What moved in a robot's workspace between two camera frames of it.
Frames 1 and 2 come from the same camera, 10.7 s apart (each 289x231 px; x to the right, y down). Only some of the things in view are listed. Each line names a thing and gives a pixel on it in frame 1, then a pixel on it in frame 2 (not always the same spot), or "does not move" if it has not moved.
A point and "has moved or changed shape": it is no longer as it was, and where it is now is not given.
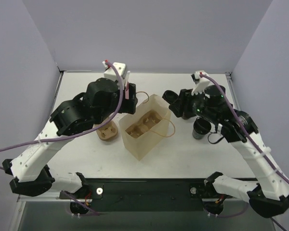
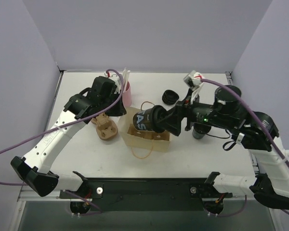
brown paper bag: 144,130 has moved or changed shape
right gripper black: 183,102 -> 184,115
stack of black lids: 170,96 does not move
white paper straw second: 127,78 does not move
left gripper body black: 130,99 -> 119,109
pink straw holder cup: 126,92 does not move
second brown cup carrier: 108,132 does not move
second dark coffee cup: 202,127 does not move
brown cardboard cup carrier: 145,123 -> 164,136
